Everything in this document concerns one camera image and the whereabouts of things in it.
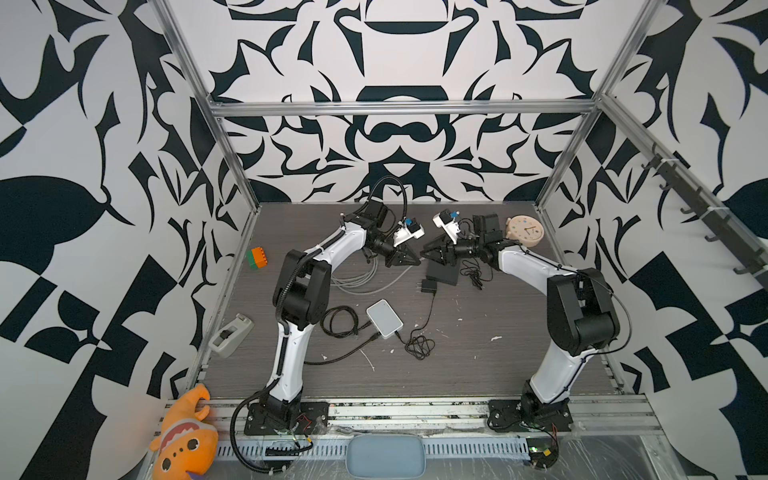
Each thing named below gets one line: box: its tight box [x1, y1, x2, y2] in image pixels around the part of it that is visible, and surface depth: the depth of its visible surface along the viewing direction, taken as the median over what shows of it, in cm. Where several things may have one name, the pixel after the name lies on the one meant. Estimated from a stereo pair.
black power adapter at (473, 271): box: [460, 254, 494, 291], surface depth 102 cm
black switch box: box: [426, 258, 460, 286], surface depth 101 cm
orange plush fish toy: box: [149, 384, 219, 480], surface depth 66 cm
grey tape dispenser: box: [208, 313, 255, 358], surface depth 85 cm
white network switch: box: [365, 298, 405, 340], surface depth 91 cm
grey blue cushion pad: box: [346, 434, 427, 479], surface depth 69 cm
